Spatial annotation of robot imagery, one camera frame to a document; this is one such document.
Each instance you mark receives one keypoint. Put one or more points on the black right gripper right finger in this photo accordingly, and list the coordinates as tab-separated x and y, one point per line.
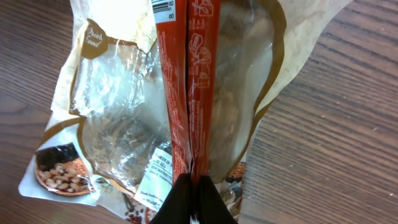
209	206

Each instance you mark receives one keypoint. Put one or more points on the brown cookie snack bag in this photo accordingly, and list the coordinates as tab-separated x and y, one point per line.
108	141

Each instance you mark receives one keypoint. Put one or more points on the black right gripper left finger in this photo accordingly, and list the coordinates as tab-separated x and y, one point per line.
177	205

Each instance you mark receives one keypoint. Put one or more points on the red snack bar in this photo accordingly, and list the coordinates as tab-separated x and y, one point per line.
187	32

